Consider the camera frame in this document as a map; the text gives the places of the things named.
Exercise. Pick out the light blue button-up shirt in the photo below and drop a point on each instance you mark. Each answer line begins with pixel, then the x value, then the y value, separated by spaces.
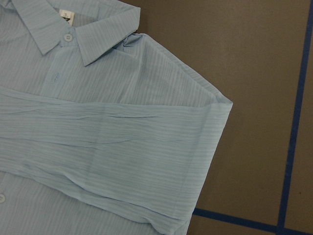
pixel 103 114

